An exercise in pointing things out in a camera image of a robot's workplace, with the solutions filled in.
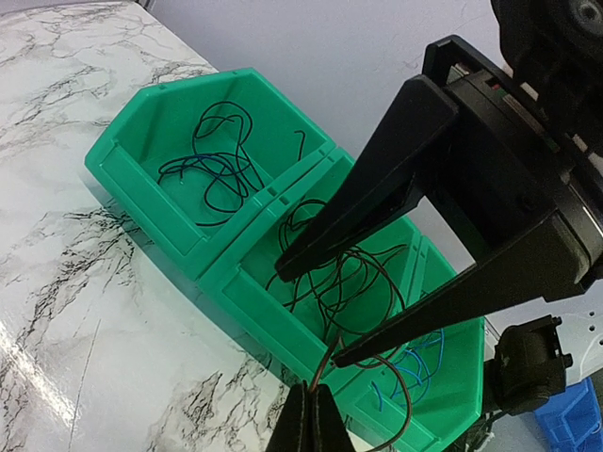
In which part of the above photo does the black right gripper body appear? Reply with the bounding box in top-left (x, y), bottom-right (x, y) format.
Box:
top-left (422, 36), bottom-right (602, 301)

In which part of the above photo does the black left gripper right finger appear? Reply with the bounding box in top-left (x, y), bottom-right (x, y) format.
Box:
top-left (313, 384), bottom-right (353, 452)

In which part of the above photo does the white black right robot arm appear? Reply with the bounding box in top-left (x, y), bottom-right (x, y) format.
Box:
top-left (275, 1), bottom-right (602, 367)

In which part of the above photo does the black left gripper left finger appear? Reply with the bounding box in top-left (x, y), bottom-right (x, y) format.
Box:
top-left (266, 383), bottom-right (314, 452)

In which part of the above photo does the blue wire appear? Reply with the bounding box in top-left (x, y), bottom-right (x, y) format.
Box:
top-left (371, 327), bottom-right (447, 411)

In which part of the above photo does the green three-compartment plastic bin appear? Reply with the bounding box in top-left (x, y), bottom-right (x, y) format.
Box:
top-left (83, 68), bottom-right (486, 452)

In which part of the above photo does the long black wire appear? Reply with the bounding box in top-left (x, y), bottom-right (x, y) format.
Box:
top-left (157, 99), bottom-right (315, 227)

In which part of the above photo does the blue plastic bin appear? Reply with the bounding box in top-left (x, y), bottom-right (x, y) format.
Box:
top-left (534, 378), bottom-right (602, 452)

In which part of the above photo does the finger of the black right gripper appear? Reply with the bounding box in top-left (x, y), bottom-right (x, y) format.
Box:
top-left (275, 75), bottom-right (459, 282)
top-left (334, 213), bottom-right (589, 367)

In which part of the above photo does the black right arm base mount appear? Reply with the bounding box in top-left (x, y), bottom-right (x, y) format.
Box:
top-left (470, 315), bottom-right (574, 444)

